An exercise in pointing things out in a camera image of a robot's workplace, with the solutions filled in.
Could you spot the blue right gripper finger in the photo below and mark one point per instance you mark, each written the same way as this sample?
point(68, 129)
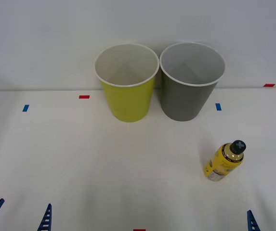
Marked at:
point(252, 222)

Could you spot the yellow bottle with black cap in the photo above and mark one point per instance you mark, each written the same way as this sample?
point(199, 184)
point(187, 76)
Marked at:
point(220, 163)

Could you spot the grey plastic bin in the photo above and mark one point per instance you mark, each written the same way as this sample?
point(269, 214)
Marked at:
point(183, 101)

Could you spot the yellow-green plastic bin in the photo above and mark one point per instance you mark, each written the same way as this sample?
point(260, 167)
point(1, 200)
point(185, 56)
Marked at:
point(128, 103)

